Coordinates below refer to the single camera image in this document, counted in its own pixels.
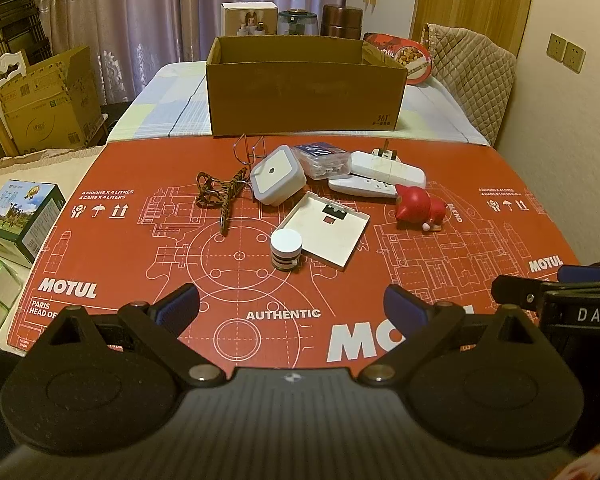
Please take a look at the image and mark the red cartoon figurine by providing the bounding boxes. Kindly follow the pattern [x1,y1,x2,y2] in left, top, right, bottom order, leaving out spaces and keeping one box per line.
[394,184,448,232]

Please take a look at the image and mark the white square tray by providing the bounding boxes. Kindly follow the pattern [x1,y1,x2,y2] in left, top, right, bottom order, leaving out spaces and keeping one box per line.
[279,192,370,269]

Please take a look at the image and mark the white round jar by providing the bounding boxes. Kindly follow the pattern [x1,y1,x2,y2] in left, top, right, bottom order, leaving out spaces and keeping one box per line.
[270,228,302,271]

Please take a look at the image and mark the white remote control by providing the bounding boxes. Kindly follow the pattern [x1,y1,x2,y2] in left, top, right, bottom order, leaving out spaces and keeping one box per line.
[327,174,396,200]

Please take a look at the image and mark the white plug adapter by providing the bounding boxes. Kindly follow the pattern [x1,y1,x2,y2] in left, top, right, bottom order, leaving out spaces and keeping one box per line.
[350,151,427,188]

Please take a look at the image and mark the square blue night light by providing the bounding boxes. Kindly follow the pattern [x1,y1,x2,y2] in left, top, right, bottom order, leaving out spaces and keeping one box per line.
[250,144,306,207]

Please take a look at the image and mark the clear plastic box blue label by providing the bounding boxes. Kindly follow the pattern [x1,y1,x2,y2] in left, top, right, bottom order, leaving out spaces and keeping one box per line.
[292,142,351,180]

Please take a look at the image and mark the red Motul mat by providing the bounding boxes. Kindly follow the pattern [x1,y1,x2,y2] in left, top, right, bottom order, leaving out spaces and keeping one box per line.
[7,136,576,370]

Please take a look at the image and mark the green milk carton box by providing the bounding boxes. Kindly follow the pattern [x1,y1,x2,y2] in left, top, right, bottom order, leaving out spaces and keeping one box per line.
[0,179,66,268]

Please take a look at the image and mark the beige quilted chair cover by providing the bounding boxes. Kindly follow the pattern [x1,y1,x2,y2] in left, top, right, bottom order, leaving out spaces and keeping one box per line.
[422,24,517,145]

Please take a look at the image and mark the checkered blue tablecloth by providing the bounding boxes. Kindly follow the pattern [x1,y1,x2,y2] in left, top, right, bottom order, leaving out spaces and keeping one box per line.
[108,62,489,146]

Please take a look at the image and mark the side cardboard box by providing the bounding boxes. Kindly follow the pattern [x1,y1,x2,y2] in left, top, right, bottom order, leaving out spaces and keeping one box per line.
[0,46,102,154]

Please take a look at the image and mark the open brown cardboard box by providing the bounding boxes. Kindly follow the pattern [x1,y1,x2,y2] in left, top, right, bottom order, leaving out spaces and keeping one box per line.
[206,36,406,136]

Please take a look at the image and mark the red beef rice meal box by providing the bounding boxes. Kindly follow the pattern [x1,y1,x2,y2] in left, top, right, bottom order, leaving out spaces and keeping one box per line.
[364,32,432,86]

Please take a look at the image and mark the white carved chair back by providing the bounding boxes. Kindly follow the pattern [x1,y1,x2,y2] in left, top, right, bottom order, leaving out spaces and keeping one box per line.
[0,50,28,156]

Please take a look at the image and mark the brown metal canister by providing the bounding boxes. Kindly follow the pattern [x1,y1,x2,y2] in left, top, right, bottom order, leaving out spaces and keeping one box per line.
[321,4,363,40]

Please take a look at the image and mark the white product box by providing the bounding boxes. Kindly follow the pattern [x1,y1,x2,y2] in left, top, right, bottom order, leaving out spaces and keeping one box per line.
[220,1,278,36]

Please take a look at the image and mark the glass jar green lid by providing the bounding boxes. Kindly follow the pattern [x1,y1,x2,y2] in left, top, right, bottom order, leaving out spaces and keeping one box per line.
[277,9,320,36]

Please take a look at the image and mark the dark folding ladder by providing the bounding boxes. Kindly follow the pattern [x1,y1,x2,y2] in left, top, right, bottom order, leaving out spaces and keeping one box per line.
[0,0,52,64]

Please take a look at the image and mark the brown braided lanyard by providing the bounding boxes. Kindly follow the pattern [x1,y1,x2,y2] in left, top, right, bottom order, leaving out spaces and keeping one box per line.
[194,166,250,238]

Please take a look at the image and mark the wall socket plates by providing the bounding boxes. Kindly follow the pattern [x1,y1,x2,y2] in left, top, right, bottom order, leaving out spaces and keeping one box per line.
[546,34,586,74]

